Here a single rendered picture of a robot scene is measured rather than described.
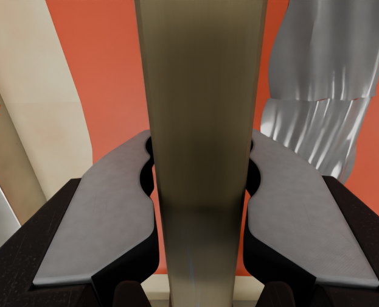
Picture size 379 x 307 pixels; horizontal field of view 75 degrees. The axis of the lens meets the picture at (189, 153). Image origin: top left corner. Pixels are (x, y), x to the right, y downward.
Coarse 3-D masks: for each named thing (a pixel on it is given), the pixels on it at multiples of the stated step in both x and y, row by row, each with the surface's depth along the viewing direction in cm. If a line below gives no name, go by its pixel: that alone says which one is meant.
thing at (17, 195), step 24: (0, 96) 17; (0, 120) 17; (0, 144) 17; (0, 168) 17; (24, 168) 19; (0, 192) 17; (24, 192) 19; (0, 216) 18; (24, 216) 19; (0, 240) 20
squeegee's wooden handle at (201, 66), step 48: (144, 0) 5; (192, 0) 5; (240, 0) 5; (144, 48) 6; (192, 48) 6; (240, 48) 5; (192, 96) 6; (240, 96) 6; (192, 144) 7; (240, 144) 7; (192, 192) 8; (240, 192) 8; (192, 240) 9; (192, 288) 10
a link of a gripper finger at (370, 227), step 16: (336, 192) 8; (352, 208) 7; (368, 208) 7; (352, 224) 6; (368, 224) 6; (368, 240) 6; (368, 256) 6; (320, 288) 5; (336, 288) 5; (352, 288) 5; (320, 304) 5; (336, 304) 5; (352, 304) 5; (368, 304) 5
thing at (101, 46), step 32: (64, 0) 14; (96, 0) 14; (128, 0) 14; (288, 0) 14; (64, 32) 15; (96, 32) 15; (128, 32) 15; (96, 64) 16; (128, 64) 16; (96, 96) 17; (128, 96) 17
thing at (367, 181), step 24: (96, 120) 18; (120, 120) 18; (144, 120) 18; (96, 144) 19; (120, 144) 19; (360, 144) 18; (360, 168) 20; (360, 192) 21; (240, 240) 24; (240, 264) 26
